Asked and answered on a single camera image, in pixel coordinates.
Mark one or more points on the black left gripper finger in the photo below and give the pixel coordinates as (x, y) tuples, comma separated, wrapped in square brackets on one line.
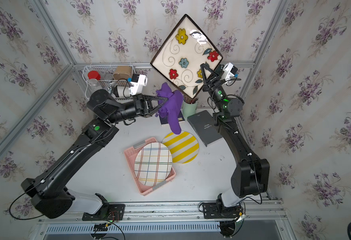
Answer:
[(152, 110), (155, 100)]

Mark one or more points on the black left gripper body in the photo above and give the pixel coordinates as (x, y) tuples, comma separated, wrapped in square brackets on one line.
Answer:
[(137, 107)]

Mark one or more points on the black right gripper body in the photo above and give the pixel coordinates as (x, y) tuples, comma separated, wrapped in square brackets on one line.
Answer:
[(214, 87)]

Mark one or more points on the purple microfibre cloth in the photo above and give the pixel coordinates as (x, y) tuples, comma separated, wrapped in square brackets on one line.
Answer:
[(171, 107)]

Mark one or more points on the square floral plate black rim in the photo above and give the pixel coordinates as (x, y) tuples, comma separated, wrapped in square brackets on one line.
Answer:
[(179, 58)]

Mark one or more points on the yellow white striped round plate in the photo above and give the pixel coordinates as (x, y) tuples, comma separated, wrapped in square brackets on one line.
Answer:
[(184, 147)]

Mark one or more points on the round plaid pattern plate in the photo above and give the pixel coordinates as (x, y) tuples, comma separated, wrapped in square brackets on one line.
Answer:
[(153, 164)]

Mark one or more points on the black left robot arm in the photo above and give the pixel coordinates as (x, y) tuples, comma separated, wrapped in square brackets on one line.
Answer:
[(48, 192)]

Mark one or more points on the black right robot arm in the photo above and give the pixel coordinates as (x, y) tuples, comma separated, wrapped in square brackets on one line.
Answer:
[(251, 174)]

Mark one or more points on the dark blue notebook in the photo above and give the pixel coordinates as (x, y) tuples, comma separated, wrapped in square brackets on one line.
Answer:
[(164, 121)]

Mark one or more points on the white cylindrical canister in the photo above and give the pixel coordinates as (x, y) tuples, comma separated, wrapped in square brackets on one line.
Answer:
[(121, 92)]

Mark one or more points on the green pencil cup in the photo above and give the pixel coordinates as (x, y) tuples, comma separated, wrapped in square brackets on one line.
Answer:
[(188, 109)]

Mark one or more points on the dark grey book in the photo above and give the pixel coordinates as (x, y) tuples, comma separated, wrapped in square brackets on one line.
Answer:
[(203, 125)]

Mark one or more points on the pink plastic dish tray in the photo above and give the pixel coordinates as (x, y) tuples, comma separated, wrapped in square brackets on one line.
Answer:
[(130, 154)]

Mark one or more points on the red lid jar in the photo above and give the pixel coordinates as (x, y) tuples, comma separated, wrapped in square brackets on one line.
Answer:
[(94, 75)]

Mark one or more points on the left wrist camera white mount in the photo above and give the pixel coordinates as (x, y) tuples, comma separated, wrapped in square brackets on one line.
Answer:
[(137, 82)]

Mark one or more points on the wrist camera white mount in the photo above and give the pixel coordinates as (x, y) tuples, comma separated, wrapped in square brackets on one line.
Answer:
[(229, 72), (137, 82)]

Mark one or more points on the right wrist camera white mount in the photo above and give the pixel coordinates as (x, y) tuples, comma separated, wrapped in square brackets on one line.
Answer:
[(229, 72)]

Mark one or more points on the white wire wall basket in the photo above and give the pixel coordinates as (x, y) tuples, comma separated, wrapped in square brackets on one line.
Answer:
[(106, 82)]

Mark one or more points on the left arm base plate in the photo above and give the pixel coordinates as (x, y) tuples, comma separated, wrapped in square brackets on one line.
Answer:
[(112, 213)]

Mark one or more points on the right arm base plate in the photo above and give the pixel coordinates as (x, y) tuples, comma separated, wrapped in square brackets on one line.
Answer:
[(214, 210)]

